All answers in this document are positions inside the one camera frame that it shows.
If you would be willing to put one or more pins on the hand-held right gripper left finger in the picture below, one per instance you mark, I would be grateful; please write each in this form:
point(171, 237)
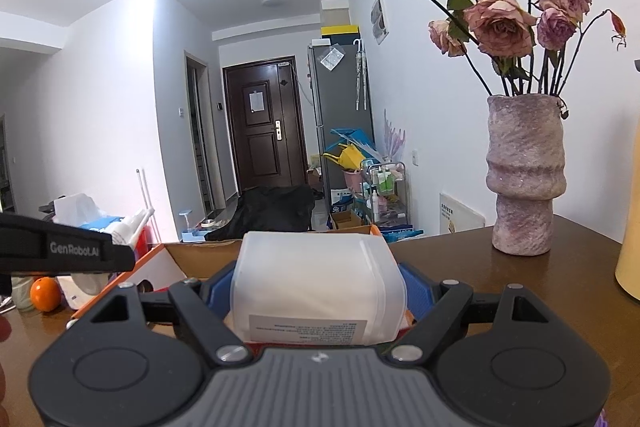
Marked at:
point(217, 292)

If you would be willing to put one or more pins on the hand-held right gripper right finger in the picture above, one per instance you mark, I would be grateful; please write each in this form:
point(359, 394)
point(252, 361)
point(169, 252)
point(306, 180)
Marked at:
point(417, 297)

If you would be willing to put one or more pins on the red cardboard box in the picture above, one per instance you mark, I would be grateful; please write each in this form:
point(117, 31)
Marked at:
point(190, 259)

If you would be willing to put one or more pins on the white translucent plastic container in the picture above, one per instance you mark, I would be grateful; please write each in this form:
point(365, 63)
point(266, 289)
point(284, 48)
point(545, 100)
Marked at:
point(310, 282)

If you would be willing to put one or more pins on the blue tissue pack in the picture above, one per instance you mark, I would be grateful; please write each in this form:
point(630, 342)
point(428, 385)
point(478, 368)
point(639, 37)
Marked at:
point(75, 209)

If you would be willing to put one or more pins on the orange fruit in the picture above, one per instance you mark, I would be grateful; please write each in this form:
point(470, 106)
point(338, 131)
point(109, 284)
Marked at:
point(46, 294)

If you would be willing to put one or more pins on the drinking glass with straw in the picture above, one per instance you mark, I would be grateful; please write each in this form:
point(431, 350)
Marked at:
point(21, 294)

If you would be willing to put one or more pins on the white board with yellow label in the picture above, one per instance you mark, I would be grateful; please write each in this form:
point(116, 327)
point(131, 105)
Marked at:
point(462, 214)

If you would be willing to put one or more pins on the small brown cardboard box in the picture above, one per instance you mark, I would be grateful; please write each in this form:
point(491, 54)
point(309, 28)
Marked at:
point(346, 221)

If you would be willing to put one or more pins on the blue and white carton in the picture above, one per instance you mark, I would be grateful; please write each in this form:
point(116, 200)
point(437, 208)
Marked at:
point(341, 202)

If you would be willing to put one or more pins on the pink bucket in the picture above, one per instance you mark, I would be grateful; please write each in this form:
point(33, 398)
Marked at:
point(352, 179)

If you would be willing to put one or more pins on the dark brown entrance door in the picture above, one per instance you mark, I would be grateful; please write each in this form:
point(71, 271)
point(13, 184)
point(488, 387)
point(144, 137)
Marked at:
point(265, 147)

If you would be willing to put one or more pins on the pink textured ceramic vase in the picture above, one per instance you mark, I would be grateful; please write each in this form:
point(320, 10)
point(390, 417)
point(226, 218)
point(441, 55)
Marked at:
point(525, 172)

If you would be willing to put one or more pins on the grey refrigerator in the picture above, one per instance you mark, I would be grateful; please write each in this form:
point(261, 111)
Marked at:
point(340, 107)

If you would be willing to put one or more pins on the yellow thermos jug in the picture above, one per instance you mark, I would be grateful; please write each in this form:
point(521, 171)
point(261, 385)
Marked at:
point(630, 267)

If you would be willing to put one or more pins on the clear plastic bag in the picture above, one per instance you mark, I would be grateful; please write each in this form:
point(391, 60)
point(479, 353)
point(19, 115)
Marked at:
point(332, 59)

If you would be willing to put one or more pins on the yellow and black box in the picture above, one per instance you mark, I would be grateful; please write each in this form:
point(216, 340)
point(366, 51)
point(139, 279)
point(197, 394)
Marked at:
point(340, 29)

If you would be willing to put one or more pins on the bunch of dried pink roses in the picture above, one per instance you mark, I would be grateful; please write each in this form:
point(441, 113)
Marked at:
point(500, 24)

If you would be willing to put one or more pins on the round ceiling lamp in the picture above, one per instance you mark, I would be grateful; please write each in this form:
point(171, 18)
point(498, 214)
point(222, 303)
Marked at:
point(275, 1)

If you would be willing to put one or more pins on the purple wall decoration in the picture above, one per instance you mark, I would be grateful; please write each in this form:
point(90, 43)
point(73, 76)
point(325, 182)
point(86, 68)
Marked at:
point(395, 139)

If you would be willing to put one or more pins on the white wall picture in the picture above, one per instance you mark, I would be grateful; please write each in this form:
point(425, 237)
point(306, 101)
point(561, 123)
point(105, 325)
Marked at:
point(380, 19)

